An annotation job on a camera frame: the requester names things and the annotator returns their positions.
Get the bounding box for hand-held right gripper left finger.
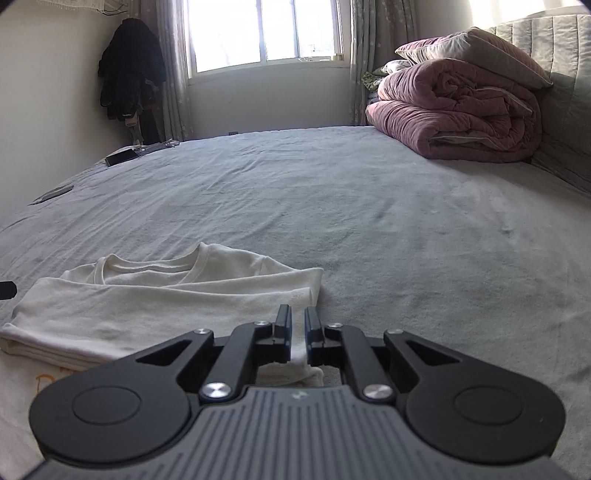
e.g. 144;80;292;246
131;304;293;402

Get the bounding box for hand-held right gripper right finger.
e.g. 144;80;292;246
305;306;465;402

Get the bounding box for white printed sweatshirt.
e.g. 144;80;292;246
0;242;325;467

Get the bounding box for dark hanging clothes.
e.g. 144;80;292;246
98;17;166;122

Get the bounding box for dark flat device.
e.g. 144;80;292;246
31;185;75;205

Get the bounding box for black phone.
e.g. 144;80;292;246
105;147;140;167

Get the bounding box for silver clear small item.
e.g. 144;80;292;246
135;139;179;154

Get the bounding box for coat stand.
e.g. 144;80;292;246
124;83;162;145

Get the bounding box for pink folded quilt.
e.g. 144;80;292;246
366;59;543;163

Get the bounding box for green floral cloth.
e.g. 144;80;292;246
361;69;385;93

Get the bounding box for grey patterned curtain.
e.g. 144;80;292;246
156;0;195;142
348;0;419;126

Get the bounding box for white lace cloth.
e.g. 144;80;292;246
87;0;140;16

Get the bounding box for window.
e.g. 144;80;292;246
184;0;348;75

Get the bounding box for pink and grey pillow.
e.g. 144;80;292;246
394;27;554;89

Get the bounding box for grey quilted headboard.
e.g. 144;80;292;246
489;13;591;200

